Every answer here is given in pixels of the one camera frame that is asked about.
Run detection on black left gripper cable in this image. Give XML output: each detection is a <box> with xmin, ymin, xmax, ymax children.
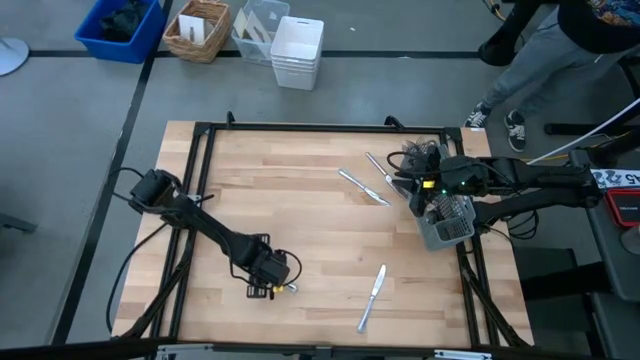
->
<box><xmin>229</xmin><ymin>248</ymin><xmax>304</xmax><ymax>289</ymax></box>

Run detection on black bench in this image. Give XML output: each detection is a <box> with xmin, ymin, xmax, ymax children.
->
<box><xmin>514</xmin><ymin>247</ymin><xmax>640</xmax><ymax>360</ymax></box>

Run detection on black cloth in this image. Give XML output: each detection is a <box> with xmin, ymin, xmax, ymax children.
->
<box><xmin>98</xmin><ymin>0</ymin><xmax>154</xmax><ymax>44</ymax></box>

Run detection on white printed label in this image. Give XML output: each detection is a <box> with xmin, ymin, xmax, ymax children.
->
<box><xmin>592</xmin><ymin>168</ymin><xmax>640</xmax><ymax>191</ymax></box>

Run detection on black arm base cable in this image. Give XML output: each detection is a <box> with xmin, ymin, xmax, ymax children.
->
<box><xmin>499</xmin><ymin>209</ymin><xmax>541</xmax><ymax>241</ymax></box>
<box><xmin>104</xmin><ymin>222</ymin><xmax>169</xmax><ymax>335</ymax></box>

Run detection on white cable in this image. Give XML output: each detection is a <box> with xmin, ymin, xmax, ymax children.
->
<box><xmin>527</xmin><ymin>97</ymin><xmax>640</xmax><ymax>165</ymax></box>

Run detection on grey plastic cutlery basket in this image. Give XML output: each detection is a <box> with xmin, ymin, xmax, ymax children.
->
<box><xmin>398</xmin><ymin>139</ymin><xmax>477</xmax><ymax>252</ymax></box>

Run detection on white card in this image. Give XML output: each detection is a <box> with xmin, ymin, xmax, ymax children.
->
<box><xmin>177</xmin><ymin>13</ymin><xmax>207</xmax><ymax>44</ymax></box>

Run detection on grey round floor base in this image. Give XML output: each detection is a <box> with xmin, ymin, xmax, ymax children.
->
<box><xmin>0</xmin><ymin>37</ymin><xmax>30</xmax><ymax>78</ymax></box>

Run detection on red and black device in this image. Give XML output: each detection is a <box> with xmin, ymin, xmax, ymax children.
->
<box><xmin>602</xmin><ymin>187</ymin><xmax>640</xmax><ymax>229</ymax></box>

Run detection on blue plastic bin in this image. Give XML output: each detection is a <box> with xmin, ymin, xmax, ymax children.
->
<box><xmin>73</xmin><ymin>0</ymin><xmax>169</xmax><ymax>65</ymax></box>

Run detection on black stand base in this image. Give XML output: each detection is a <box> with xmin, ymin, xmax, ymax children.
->
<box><xmin>477</xmin><ymin>0</ymin><xmax>544</xmax><ymax>68</ymax></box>

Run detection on clear plastic bin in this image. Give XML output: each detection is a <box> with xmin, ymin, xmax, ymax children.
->
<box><xmin>230</xmin><ymin>0</ymin><xmax>291</xmax><ymax>67</ymax></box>

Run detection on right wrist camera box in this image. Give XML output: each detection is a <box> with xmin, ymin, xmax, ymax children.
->
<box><xmin>409</xmin><ymin>196</ymin><xmax>430</xmax><ymax>218</ymax></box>

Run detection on grey cart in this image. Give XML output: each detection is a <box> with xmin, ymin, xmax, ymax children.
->
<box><xmin>568</xmin><ymin>130</ymin><xmax>640</xmax><ymax>303</ymax></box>

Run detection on black floor rail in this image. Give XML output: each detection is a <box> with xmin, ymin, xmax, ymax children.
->
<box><xmin>543</xmin><ymin>122</ymin><xmax>640</xmax><ymax>137</ymax></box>

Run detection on person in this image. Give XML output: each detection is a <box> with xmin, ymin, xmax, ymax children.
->
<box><xmin>463</xmin><ymin>0</ymin><xmax>640</xmax><ymax>154</ymax></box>

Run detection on yellow hanging cable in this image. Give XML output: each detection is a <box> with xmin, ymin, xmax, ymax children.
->
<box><xmin>482</xmin><ymin>0</ymin><xmax>504</xmax><ymax>22</ymax></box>

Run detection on wicker basket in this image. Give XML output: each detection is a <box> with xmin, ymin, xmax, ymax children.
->
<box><xmin>162</xmin><ymin>0</ymin><xmax>232</xmax><ymax>65</ymax></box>

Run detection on black floor object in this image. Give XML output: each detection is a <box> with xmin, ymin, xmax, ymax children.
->
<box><xmin>0</xmin><ymin>212</ymin><xmax>39</xmax><ymax>235</ymax></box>

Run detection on beige card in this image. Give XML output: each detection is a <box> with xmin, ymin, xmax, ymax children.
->
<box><xmin>232</xmin><ymin>8</ymin><xmax>249</xmax><ymax>39</ymax></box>
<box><xmin>243</xmin><ymin>10</ymin><xmax>274</xmax><ymax>44</ymax></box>

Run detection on white stacked plastic bins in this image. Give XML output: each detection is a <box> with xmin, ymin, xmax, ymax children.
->
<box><xmin>270</xmin><ymin>15</ymin><xmax>325</xmax><ymax>92</ymax></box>

